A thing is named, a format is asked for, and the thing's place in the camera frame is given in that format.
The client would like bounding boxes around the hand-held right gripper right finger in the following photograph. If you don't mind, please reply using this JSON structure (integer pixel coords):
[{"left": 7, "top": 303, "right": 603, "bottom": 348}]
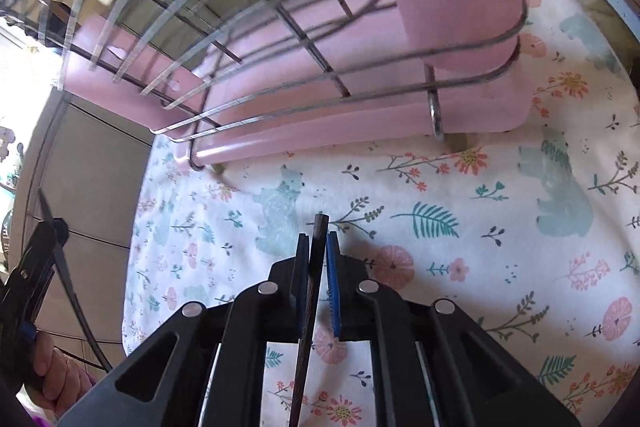
[{"left": 325, "top": 231, "right": 581, "bottom": 427}]

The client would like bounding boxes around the metal wire dish rack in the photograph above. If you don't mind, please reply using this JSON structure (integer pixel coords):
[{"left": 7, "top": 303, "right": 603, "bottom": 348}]
[{"left": 0, "top": 0, "right": 531, "bottom": 172}]

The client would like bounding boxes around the floral printed cloth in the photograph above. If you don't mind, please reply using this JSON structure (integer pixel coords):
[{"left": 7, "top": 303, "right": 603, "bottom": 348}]
[{"left": 122, "top": 0, "right": 640, "bottom": 427}]

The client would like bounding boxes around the window sticker decoration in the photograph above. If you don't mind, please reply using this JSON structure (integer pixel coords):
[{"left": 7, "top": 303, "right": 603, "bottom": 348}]
[{"left": 0, "top": 122, "right": 27, "bottom": 258}]

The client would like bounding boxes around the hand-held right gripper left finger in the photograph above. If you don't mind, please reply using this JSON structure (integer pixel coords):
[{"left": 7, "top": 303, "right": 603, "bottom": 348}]
[{"left": 57, "top": 233, "right": 312, "bottom": 427}]

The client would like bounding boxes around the pink plastic drip tray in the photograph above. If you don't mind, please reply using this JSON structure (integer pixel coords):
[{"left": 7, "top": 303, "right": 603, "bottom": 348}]
[{"left": 55, "top": 4, "right": 533, "bottom": 168}]

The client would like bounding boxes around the person's left hand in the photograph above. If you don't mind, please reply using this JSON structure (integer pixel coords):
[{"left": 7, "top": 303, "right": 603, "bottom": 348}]
[{"left": 29, "top": 332, "right": 95, "bottom": 419}]

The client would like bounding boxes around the dark brown chopstick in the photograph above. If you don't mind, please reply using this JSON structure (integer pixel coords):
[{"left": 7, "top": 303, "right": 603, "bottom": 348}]
[{"left": 288, "top": 214, "right": 330, "bottom": 427}]

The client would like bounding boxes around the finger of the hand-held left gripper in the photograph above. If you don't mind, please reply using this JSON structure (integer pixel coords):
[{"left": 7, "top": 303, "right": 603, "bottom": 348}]
[{"left": 0, "top": 218, "right": 70, "bottom": 344}]

